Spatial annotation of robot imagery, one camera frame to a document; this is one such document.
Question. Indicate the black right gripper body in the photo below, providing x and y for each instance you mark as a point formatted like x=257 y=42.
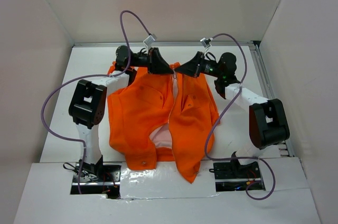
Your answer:
x=210 y=67

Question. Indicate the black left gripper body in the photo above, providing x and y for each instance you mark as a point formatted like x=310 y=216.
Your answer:
x=140 y=60

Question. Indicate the orange jacket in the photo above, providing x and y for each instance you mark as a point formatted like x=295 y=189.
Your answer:
x=163 y=118

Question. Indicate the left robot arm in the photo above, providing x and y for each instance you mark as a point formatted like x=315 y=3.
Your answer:
x=87 y=107

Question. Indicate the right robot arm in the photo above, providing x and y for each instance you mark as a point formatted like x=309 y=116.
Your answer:
x=267 y=120

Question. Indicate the white taped cover sheet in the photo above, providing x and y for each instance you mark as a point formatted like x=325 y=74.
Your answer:
x=165 y=182

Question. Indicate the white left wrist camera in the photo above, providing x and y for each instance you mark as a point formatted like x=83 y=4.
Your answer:
x=149 y=41

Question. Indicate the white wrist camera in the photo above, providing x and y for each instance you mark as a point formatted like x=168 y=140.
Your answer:
x=206 y=42
x=149 y=41

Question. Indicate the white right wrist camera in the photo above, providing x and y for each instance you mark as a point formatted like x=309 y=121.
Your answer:
x=206 y=42

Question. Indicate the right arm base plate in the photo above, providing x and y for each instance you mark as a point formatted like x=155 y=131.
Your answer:
x=237 y=175

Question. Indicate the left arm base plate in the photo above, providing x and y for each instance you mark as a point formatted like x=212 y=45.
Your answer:
x=106 y=183

